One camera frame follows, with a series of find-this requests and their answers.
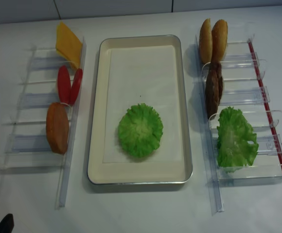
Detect green lettuce leaf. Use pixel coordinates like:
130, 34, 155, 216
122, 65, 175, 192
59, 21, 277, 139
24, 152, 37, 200
217, 107, 259, 173
118, 103, 163, 159

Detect red tomato slice right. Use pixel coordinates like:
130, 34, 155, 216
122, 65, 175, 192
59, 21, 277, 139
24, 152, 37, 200
69, 68, 83, 106

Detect red tomato slice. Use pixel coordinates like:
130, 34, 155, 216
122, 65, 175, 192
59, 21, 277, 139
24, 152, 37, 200
57, 65, 71, 104
69, 68, 83, 106

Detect brown meat patty front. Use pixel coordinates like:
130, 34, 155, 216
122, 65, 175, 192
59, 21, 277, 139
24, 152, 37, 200
205, 62, 223, 119

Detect red tomato slice left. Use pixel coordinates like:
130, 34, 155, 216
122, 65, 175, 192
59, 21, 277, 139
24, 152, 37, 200
57, 65, 71, 104

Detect green lettuce leaf in rack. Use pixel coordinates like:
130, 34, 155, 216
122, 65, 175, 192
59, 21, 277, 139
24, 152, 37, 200
217, 107, 259, 173

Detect yellow cheese slices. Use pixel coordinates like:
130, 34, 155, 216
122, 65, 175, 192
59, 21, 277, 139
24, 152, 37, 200
55, 22, 83, 70

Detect white parchment paper sheet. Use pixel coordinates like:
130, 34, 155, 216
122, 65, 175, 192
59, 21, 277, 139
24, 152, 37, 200
103, 46, 183, 163

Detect cream metal baking tray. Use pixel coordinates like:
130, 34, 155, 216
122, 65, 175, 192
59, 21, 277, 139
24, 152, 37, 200
87, 35, 193, 185

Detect brown bun bottom left rack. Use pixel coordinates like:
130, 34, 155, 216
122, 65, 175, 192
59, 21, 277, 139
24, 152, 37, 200
46, 102, 69, 155

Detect bun top left piece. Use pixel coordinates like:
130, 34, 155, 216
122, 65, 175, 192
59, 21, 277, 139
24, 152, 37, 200
199, 18, 212, 64

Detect bun piece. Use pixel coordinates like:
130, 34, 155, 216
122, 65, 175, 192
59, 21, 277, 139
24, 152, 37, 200
199, 18, 212, 64
211, 19, 228, 62

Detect clear acrylic right rack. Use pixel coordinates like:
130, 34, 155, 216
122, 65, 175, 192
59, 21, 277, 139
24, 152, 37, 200
195, 33, 282, 213

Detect clear acrylic rack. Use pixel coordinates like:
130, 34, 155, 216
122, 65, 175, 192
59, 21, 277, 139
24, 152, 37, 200
0, 47, 80, 209
195, 33, 282, 213

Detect bun top right piece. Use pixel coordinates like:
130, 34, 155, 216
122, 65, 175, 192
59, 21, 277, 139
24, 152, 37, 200
211, 19, 228, 62

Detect clear acrylic left rack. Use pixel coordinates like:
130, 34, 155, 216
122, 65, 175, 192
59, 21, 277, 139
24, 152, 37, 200
0, 47, 80, 209

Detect black object bottom left corner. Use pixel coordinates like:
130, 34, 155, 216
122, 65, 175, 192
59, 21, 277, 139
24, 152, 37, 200
0, 214, 14, 233

